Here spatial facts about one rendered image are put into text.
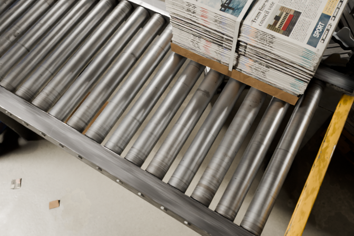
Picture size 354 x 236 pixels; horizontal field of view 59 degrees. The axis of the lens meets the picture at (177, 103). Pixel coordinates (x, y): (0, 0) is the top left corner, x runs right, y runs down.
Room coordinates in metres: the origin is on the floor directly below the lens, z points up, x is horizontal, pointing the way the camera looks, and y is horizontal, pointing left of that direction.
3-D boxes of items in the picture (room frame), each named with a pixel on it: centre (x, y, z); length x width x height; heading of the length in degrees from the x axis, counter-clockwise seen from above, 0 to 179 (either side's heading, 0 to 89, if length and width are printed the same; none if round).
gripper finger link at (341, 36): (0.56, -0.50, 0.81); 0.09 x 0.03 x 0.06; 27
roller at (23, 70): (0.71, 0.37, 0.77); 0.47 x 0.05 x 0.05; 143
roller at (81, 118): (0.55, 0.16, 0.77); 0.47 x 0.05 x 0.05; 143
